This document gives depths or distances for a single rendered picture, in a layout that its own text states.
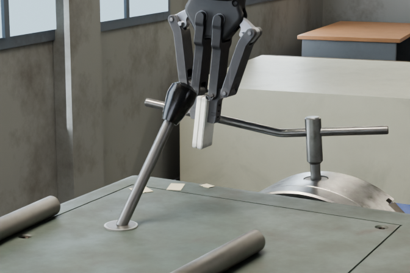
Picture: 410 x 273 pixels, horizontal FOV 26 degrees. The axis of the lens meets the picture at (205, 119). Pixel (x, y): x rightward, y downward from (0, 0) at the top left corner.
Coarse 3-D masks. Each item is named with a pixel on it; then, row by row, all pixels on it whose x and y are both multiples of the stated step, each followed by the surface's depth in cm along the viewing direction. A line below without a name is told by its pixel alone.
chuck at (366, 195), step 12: (288, 180) 123; (300, 180) 121; (324, 180) 120; (336, 180) 121; (348, 180) 122; (360, 180) 123; (336, 192) 116; (348, 192) 117; (360, 192) 119; (372, 192) 120; (384, 192) 122; (360, 204) 115; (372, 204) 117; (384, 204) 118
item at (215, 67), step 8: (216, 16) 112; (216, 24) 112; (216, 32) 113; (216, 40) 113; (216, 48) 114; (224, 48) 114; (216, 56) 114; (224, 56) 115; (216, 64) 114; (224, 64) 115; (216, 72) 114; (224, 72) 116; (216, 80) 114; (224, 80) 116; (216, 88) 115; (208, 96) 115; (216, 96) 115
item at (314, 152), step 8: (312, 120) 120; (320, 120) 120; (312, 128) 120; (320, 128) 120; (312, 136) 120; (320, 136) 120; (312, 144) 120; (320, 144) 120; (312, 152) 120; (320, 152) 121; (312, 160) 120; (320, 160) 121; (312, 168) 121; (312, 176) 121; (320, 176) 122
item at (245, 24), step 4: (244, 16) 113; (244, 20) 112; (240, 24) 112; (244, 24) 112; (248, 24) 112; (252, 24) 112; (244, 28) 112; (248, 28) 112; (256, 28) 112; (240, 32) 112; (244, 32) 112; (240, 36) 112; (256, 36) 112; (252, 40) 112
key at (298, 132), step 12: (156, 108) 125; (228, 120) 122; (240, 120) 122; (264, 132) 122; (276, 132) 121; (288, 132) 121; (300, 132) 121; (324, 132) 120; (336, 132) 120; (348, 132) 119; (360, 132) 119; (372, 132) 119; (384, 132) 118
